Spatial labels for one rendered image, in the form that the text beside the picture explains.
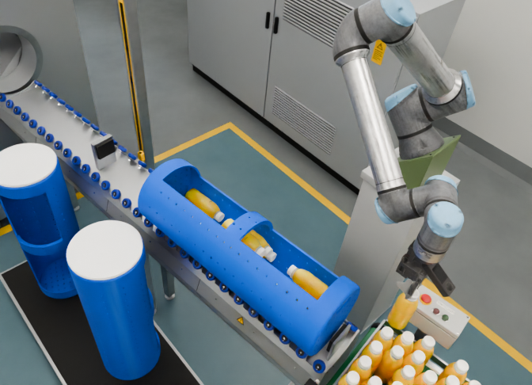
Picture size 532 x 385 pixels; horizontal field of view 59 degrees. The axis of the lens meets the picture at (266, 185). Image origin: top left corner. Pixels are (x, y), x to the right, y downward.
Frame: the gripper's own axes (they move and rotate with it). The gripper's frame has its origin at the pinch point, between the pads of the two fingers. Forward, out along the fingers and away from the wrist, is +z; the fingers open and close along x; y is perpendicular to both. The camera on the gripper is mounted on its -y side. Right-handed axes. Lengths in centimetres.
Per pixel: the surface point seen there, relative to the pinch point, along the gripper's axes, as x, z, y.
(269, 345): 29, 37, 31
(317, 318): 26.0, 4.7, 18.1
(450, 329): -7.9, 14.6, -15.5
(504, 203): -222, 124, -4
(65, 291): 54, 103, 149
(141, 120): -14, 28, 158
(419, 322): -7.4, 20.9, -5.9
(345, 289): 13.1, 1.6, 16.9
